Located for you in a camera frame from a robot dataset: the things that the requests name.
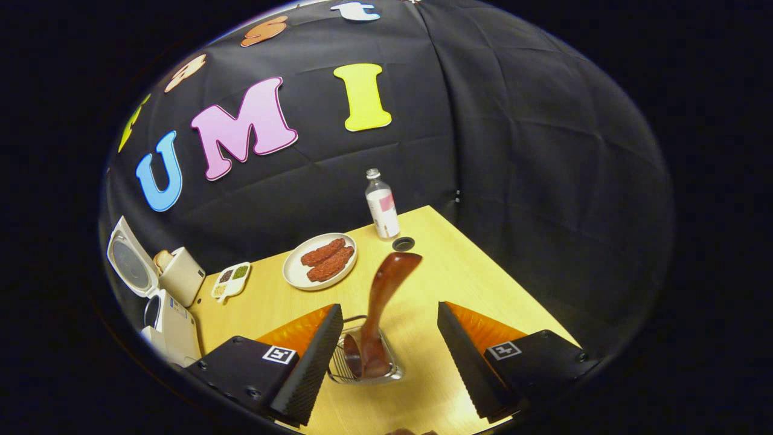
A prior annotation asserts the black backdrop cloth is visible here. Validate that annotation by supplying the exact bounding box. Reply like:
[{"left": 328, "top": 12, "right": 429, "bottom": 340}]
[{"left": 100, "top": 0, "right": 674, "bottom": 363}]

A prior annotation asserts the white round plate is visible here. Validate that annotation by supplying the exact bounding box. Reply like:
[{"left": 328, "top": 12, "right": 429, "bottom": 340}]
[{"left": 283, "top": 233, "right": 358, "bottom": 292}]

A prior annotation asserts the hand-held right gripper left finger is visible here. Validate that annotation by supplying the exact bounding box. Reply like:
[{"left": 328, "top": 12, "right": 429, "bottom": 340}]
[{"left": 184, "top": 303, "right": 344, "bottom": 427}]

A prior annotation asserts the clear bottle with pink label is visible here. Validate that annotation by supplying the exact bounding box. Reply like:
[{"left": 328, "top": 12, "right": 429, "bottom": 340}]
[{"left": 365, "top": 168, "right": 401, "bottom": 240}]

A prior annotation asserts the white divided grain dish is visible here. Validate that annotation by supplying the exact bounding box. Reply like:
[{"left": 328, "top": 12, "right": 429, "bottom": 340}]
[{"left": 211, "top": 262, "right": 251, "bottom": 304}]

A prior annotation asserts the white toaster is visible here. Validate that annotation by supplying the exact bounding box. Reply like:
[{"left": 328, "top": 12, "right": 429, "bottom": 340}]
[{"left": 156, "top": 246, "right": 207, "bottom": 308}]

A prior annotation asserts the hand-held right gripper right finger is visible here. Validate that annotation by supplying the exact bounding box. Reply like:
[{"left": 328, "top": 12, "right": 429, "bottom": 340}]
[{"left": 437, "top": 301, "right": 601, "bottom": 424}]

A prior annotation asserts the white rice cooker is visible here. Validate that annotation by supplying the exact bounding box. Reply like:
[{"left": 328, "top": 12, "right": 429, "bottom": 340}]
[{"left": 106, "top": 216, "right": 202, "bottom": 368}]

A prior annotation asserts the metal wire chopstick holder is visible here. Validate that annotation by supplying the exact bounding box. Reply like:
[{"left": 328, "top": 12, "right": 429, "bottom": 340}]
[{"left": 327, "top": 314, "right": 404, "bottom": 385}]

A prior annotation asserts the brown wooden spoon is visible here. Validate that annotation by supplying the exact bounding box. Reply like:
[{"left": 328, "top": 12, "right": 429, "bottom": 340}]
[{"left": 342, "top": 252, "right": 423, "bottom": 379}]

